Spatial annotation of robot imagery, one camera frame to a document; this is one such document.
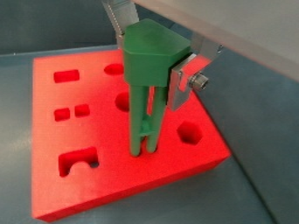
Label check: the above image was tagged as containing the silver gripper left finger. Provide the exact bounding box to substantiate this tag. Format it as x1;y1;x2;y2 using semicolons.
101;0;138;48

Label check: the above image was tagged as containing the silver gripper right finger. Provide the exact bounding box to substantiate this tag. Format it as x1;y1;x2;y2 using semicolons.
166;32;222;111

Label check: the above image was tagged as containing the green three-prong object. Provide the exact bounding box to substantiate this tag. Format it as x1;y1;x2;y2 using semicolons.
122;19;190;157

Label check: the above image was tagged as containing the red foam shape-sorter block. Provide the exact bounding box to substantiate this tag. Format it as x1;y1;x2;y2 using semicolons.
31;50;229;222

